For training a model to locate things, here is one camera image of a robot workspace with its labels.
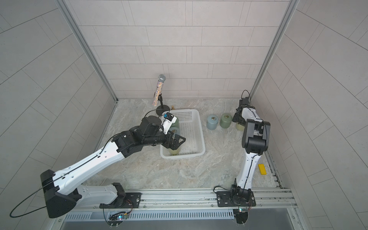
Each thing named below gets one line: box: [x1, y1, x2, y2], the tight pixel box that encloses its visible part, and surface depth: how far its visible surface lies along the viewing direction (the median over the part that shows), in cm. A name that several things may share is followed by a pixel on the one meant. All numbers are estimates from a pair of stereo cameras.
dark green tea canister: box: [219, 113, 233, 129], surface depth 98 cm
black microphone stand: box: [155, 92, 171, 117], surface depth 110 cm
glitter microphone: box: [152, 73, 167, 107], surface depth 93 cm
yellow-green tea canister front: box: [167, 146, 181, 156], surface depth 88 cm
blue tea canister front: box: [206, 115, 219, 130], surface depth 97 cm
